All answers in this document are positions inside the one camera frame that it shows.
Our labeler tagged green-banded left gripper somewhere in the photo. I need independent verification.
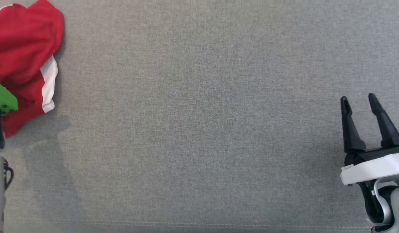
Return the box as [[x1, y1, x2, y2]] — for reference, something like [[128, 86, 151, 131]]
[[0, 81, 18, 114]]

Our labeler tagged red shirt with white sleeves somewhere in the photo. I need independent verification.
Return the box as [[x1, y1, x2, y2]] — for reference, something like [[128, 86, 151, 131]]
[[0, 0, 65, 88]]

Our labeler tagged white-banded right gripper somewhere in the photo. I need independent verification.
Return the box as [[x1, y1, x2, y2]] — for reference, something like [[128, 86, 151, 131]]
[[340, 93, 399, 186]]

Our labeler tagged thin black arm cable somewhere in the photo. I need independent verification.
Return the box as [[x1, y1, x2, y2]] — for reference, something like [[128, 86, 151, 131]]
[[3, 157, 15, 191]]

